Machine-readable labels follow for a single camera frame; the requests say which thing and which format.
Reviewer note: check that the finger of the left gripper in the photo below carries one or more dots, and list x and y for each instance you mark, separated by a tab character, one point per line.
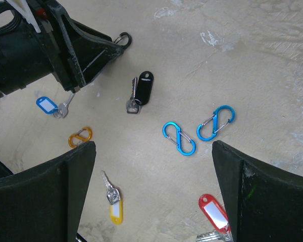
83	51

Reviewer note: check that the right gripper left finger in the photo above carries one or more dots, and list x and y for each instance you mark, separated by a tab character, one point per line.
45	202

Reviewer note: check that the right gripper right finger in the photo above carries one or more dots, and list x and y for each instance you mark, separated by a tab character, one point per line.
262	202

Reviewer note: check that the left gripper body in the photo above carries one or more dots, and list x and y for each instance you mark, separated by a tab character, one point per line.
25	55

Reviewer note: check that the yellow tag key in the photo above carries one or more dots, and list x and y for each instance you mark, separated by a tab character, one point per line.
115	201

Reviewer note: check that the red tag key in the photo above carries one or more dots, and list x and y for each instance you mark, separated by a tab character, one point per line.
217	216

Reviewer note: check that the blue tag key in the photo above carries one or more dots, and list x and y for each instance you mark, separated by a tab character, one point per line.
49	107

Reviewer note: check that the black tag key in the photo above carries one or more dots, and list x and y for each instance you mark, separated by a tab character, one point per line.
141	92

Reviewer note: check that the orange carabiner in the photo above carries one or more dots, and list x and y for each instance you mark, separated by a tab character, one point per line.
82	136

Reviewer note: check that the blue carabiner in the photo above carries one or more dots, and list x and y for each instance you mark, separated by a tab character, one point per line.
215	118
178	141

